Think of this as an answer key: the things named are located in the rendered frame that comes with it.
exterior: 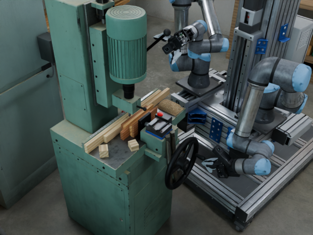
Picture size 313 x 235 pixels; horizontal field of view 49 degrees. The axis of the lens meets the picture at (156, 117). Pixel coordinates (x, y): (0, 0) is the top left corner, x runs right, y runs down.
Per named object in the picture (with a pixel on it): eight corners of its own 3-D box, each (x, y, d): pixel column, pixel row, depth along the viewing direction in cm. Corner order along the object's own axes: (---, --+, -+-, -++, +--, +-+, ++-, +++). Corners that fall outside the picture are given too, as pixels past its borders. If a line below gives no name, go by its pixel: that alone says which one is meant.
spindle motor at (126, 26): (130, 89, 154) (128, 23, 135) (102, 77, 162) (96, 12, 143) (153, 73, 166) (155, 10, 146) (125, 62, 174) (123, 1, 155)
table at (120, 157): (131, 189, 154) (131, 180, 151) (83, 160, 168) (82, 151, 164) (200, 122, 193) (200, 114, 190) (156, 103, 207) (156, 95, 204)
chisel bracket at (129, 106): (132, 117, 172) (132, 103, 167) (112, 107, 179) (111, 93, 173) (141, 110, 177) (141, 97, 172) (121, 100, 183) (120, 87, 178)
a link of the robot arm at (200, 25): (207, 36, 183) (209, 20, 178) (197, 43, 176) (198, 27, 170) (194, 31, 186) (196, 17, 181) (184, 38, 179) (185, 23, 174)
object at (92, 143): (87, 154, 163) (86, 146, 160) (85, 152, 164) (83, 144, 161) (160, 97, 202) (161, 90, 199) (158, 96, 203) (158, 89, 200)
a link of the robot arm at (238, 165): (240, 164, 159) (247, 154, 164) (231, 164, 162) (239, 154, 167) (245, 177, 161) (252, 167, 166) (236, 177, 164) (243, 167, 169)
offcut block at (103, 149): (108, 156, 162) (108, 150, 159) (99, 158, 161) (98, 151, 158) (107, 150, 165) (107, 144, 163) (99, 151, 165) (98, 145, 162)
